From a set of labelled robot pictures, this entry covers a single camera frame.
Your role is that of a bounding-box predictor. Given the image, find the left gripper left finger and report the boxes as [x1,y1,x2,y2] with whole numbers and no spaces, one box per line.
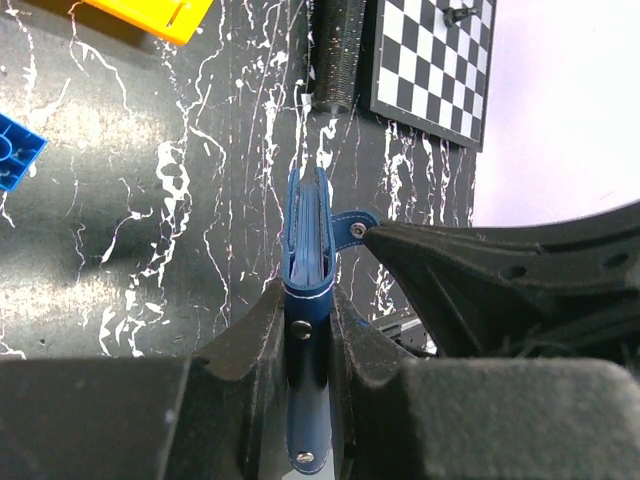
[1,281,287,479]

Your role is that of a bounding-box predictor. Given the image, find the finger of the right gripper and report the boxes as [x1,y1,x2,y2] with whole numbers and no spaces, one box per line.
[364,204,639,360]

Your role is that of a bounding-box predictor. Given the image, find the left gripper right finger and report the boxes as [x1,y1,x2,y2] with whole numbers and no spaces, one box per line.
[330,289,639,479]

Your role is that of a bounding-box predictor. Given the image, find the blue leather card holder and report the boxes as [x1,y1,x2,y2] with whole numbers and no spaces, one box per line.
[281,167,379,475]

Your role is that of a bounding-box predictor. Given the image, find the black white chessboard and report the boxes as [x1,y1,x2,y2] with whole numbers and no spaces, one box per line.
[360,1,497,151]

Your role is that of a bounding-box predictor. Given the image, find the black chess pawn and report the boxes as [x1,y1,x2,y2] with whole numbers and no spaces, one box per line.
[443,5,480,28]

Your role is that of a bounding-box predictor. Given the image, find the small blue toy brick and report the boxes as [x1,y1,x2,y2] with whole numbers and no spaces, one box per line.
[0,114,47,192]

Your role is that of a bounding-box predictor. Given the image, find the black glitter microphone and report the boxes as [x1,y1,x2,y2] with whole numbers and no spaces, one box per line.
[311,0,366,115]

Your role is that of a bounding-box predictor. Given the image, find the orange plastic bin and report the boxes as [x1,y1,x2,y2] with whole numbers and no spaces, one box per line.
[87,0,214,46]

